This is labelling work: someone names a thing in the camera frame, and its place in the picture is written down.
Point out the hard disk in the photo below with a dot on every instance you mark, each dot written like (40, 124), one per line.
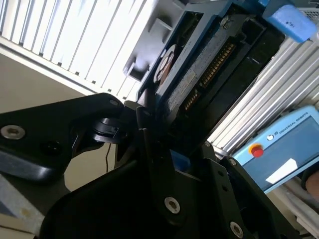
(249, 62)

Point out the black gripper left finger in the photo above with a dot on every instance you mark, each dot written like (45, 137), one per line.
(37, 129)

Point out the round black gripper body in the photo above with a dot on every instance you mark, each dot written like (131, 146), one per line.
(112, 211)

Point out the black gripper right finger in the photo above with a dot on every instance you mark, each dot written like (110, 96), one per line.
(239, 196)

